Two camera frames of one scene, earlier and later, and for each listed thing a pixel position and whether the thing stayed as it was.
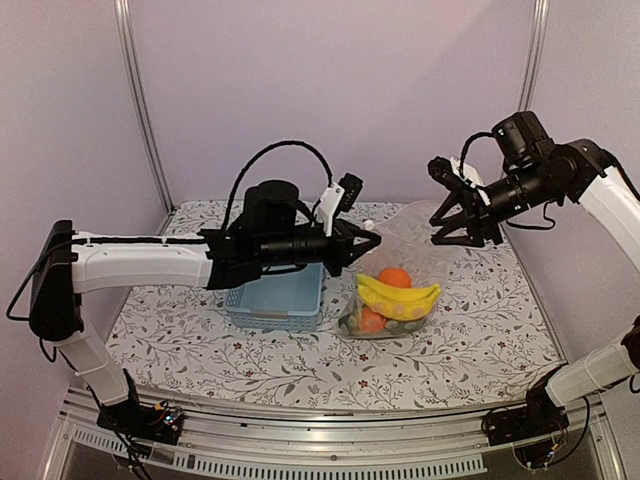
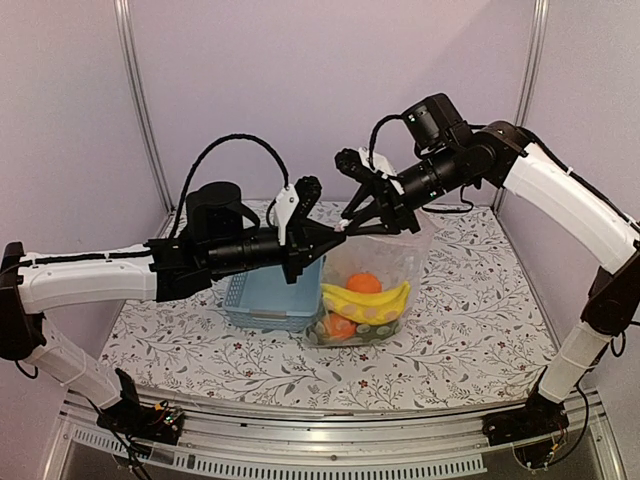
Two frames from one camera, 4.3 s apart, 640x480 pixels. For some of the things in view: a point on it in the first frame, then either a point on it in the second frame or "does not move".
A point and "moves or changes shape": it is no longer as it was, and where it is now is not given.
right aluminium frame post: x=536 y=55 does not move
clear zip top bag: x=397 y=285 moves or changes shape
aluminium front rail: x=351 y=445 does not move
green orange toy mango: x=371 y=321 -> x=338 y=327
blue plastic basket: x=288 y=300 does not move
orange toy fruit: x=396 y=276 -> x=364 y=283
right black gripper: x=481 y=224 -> x=385 y=192
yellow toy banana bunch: x=394 y=300 -> x=366 y=308
